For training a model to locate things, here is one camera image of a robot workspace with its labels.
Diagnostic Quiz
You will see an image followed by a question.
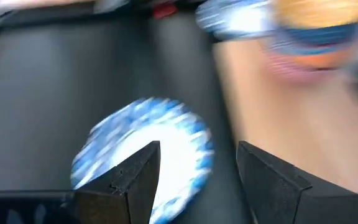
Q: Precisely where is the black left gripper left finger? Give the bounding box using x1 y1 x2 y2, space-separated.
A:
73 140 162 224

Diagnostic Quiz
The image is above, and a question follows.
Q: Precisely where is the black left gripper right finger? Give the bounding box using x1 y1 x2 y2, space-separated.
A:
236 140 358 224

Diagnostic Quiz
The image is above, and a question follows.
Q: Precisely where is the blue white patterned paper plate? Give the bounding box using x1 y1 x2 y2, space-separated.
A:
70 96 214 224
195 0 275 42

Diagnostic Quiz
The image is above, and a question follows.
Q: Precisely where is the red zigzag bowl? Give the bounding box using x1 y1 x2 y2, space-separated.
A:
264 51 354 85

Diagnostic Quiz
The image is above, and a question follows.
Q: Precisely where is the blue bowl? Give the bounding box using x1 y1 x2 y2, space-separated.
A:
268 23 358 57

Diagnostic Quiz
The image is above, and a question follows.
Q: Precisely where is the yellow bowl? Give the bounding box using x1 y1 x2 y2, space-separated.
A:
273 0 358 30

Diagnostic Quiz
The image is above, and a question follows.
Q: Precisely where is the wooden shelf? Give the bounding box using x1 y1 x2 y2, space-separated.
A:
211 37 358 195

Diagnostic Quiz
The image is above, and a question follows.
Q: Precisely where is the small red tag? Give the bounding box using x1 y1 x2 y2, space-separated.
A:
152 1 178 20

